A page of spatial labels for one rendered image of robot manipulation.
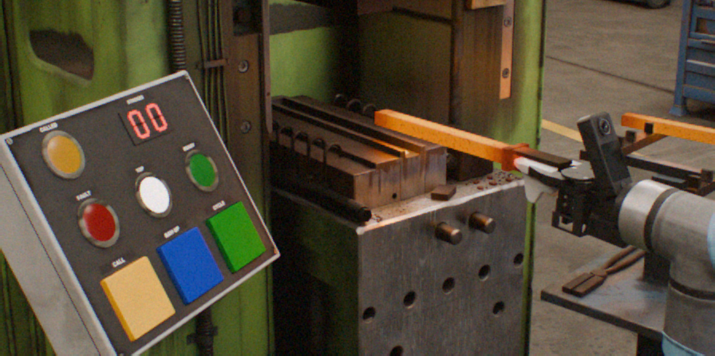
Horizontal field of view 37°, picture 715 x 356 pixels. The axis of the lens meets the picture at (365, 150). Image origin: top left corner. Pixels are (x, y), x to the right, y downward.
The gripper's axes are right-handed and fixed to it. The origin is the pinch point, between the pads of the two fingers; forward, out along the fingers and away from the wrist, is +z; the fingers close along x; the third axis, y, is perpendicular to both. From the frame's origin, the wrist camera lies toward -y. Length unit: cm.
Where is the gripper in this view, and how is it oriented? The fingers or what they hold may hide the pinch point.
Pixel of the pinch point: (526, 156)
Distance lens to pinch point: 155.5
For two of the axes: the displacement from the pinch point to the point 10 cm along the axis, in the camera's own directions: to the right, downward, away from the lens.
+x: 7.8, -1.8, 6.0
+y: -0.1, 9.5, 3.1
